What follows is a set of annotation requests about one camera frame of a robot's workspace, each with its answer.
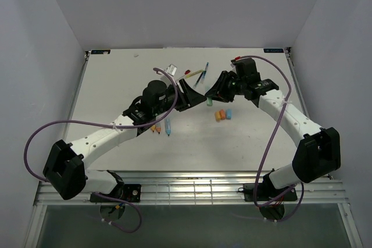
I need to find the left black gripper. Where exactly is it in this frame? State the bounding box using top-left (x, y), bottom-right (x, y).
top-left (153, 78), bottom-right (206, 116)

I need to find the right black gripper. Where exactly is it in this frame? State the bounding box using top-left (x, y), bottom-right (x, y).
top-left (205, 70), bottom-right (246, 103)

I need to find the green highlighter pen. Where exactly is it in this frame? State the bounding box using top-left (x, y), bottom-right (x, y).
top-left (205, 85), bottom-right (213, 107)

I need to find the orange pen cap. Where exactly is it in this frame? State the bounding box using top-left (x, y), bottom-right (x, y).
top-left (219, 109), bottom-right (227, 120)

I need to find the blue pen cap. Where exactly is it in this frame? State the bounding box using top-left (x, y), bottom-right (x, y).
top-left (226, 109), bottom-right (232, 120)

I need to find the yellow pen cap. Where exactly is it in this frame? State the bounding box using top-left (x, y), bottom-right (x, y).
top-left (214, 112), bottom-right (221, 122)

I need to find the yellow barrel pen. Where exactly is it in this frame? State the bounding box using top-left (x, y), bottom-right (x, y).
top-left (185, 69), bottom-right (204, 79)

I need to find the blue capped pen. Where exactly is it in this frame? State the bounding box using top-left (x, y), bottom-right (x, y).
top-left (201, 62), bottom-right (209, 84)

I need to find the blue highlighter pen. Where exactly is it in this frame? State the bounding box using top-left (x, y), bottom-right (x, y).
top-left (164, 118), bottom-right (171, 136)

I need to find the orange highlighter pen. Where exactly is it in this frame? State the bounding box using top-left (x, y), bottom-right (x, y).
top-left (155, 123), bottom-right (162, 134)

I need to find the teal thin pen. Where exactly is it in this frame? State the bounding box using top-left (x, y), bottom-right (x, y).
top-left (193, 71), bottom-right (205, 89)

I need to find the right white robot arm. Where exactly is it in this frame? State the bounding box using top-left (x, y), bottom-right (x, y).
top-left (205, 71), bottom-right (341, 200)

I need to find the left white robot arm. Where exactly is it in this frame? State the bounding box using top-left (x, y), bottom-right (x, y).
top-left (43, 80), bottom-right (206, 202)

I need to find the red tipped pen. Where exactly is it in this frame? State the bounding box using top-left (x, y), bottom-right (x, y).
top-left (179, 70), bottom-right (191, 80)

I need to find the right blue corner label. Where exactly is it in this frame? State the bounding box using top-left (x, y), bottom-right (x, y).
top-left (263, 48), bottom-right (284, 53)

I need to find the blue corner label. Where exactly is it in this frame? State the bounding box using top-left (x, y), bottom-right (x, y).
top-left (263, 48), bottom-right (284, 53)
top-left (90, 49), bottom-right (111, 55)

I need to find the left blue corner label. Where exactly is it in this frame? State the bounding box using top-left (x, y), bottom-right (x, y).
top-left (90, 49), bottom-right (111, 55)

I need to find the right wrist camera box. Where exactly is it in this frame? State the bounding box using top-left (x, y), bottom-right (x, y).
top-left (231, 57), bottom-right (260, 80)

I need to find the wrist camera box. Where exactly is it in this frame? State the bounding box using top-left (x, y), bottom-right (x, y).
top-left (141, 80), bottom-right (167, 106)
top-left (231, 57), bottom-right (260, 80)

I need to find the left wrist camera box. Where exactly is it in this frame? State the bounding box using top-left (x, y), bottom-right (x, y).
top-left (141, 80), bottom-right (167, 106)

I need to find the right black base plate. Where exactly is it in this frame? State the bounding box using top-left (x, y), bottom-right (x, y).
top-left (237, 183), bottom-right (298, 202)

